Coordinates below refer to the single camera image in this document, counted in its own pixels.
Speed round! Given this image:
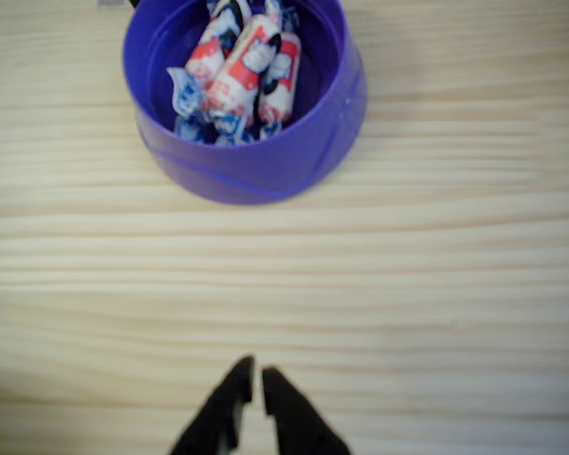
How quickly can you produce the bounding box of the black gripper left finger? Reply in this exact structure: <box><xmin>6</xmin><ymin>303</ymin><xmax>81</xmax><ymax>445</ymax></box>
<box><xmin>168</xmin><ymin>355</ymin><xmax>256</xmax><ymax>455</ymax></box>

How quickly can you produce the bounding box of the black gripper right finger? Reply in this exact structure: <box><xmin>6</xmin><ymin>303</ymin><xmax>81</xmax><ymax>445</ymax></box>
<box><xmin>261</xmin><ymin>365</ymin><xmax>353</xmax><ymax>455</ymax></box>

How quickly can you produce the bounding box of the purple plastic bowl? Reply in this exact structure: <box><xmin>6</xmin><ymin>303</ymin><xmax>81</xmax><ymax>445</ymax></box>
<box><xmin>121</xmin><ymin>0</ymin><xmax>369</xmax><ymax>206</ymax></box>

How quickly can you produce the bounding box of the white red wrapped candy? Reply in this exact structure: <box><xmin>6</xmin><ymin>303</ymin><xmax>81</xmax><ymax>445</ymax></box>
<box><xmin>166</xmin><ymin>18</ymin><xmax>236</xmax><ymax>118</ymax></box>
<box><xmin>203</xmin><ymin>12</ymin><xmax>284</xmax><ymax>127</ymax></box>
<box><xmin>256</xmin><ymin>32</ymin><xmax>304</xmax><ymax>138</ymax></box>

